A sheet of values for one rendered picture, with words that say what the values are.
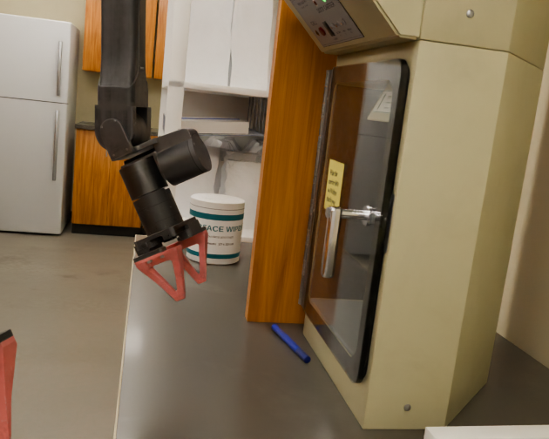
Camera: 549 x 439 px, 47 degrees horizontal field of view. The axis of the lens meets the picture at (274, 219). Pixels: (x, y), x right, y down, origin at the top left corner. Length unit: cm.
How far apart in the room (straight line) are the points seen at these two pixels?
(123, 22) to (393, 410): 63
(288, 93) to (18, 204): 480
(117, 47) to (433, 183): 47
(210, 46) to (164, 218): 124
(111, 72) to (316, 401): 53
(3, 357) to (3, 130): 519
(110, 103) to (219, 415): 45
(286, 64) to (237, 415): 57
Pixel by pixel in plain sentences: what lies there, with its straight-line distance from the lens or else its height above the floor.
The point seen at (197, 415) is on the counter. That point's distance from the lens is 81.
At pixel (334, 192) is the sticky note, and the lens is 93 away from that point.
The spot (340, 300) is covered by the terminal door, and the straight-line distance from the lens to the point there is 87.
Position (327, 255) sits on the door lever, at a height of 115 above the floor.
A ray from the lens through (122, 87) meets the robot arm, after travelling 91.
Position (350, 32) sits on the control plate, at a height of 142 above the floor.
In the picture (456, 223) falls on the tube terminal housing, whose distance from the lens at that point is 78.
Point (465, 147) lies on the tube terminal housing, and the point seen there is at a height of 130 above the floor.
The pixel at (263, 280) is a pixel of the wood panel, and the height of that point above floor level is 102.
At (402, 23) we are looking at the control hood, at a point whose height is 142.
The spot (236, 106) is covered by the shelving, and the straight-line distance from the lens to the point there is 294.
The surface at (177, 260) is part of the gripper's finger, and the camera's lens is 87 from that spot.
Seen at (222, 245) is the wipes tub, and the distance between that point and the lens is 147.
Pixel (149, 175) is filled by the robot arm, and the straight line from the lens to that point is 91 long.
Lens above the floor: 132
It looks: 10 degrees down
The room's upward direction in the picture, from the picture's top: 6 degrees clockwise
